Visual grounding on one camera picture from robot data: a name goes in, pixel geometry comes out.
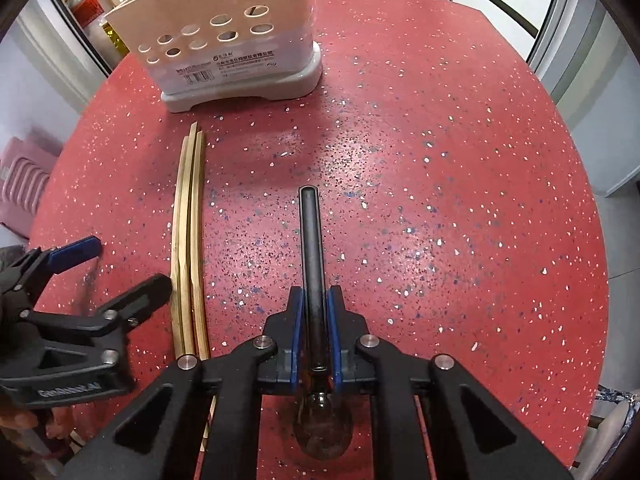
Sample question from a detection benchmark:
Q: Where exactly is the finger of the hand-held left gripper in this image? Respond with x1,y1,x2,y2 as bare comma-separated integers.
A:
17,273,174,364
9,236,103,287

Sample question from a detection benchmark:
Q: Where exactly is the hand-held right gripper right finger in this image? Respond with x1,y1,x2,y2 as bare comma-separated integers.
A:
326,286,576,480

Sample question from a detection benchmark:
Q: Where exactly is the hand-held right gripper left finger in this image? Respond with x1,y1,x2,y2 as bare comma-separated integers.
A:
62,287,306,480

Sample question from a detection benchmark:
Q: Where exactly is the brown wooden chopstick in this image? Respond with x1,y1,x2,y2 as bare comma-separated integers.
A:
181,121,198,361
192,131,216,456
171,136,188,361

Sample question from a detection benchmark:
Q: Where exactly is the dark translucent plastic spoon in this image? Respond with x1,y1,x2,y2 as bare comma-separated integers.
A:
292,185,357,461

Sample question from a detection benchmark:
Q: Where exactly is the pink plastic stool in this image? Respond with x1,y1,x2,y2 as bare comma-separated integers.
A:
0,132,65,241

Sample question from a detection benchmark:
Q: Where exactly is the yellow oil bottle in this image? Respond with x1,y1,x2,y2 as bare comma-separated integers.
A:
102,22,130,58

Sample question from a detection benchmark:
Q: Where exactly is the red plastic basket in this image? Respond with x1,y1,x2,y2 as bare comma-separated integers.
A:
75,0,103,23

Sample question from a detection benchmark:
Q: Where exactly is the patterned cloth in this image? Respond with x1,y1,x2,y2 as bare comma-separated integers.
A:
592,385,640,461

